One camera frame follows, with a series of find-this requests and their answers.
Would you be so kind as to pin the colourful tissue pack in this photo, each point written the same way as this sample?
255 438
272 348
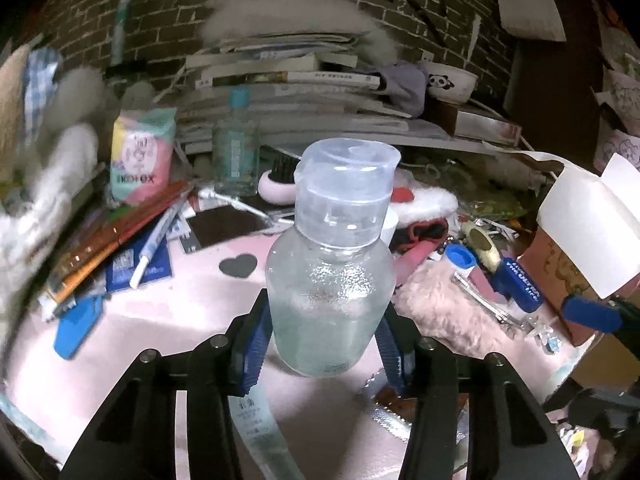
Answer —
142 146

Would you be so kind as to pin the white panda bowl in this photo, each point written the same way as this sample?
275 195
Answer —
449 84

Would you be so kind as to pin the white storage box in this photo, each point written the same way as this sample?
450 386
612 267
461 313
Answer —
587 242

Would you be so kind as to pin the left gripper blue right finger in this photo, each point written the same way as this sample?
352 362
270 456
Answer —
396 341

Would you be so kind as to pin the white pen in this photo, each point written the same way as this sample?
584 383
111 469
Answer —
152 264

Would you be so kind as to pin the black phone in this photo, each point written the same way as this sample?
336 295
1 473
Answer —
218 225

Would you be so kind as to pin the green tall water bottle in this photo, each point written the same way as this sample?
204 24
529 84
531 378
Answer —
236 147

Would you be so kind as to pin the blue flat card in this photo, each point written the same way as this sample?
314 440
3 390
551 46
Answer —
76 325

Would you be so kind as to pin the red white fluffy hat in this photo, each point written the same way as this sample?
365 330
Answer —
422 216

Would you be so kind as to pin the pink hair brush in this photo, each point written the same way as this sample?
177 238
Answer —
276 186

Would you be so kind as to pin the pink hanging wall organizer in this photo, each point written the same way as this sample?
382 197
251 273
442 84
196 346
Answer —
618 100

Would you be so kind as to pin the blue ultra case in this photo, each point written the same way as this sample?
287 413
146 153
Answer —
512 281

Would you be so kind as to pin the yellow plush dog toy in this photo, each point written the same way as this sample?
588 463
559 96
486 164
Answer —
482 245

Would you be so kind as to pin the blue cap white jar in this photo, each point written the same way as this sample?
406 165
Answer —
461 258

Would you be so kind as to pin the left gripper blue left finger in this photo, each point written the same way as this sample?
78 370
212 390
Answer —
250 344

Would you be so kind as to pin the purple cloth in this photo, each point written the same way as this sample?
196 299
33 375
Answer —
405 84

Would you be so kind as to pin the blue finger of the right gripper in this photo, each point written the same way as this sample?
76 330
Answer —
604 318

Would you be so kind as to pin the stack of books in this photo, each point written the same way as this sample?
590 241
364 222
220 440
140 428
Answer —
305 87

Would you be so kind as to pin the pink printed desk mat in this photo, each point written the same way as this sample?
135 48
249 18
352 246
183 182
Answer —
132 433

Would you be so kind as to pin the clear frosted pump bottle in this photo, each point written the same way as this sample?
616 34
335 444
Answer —
330 277

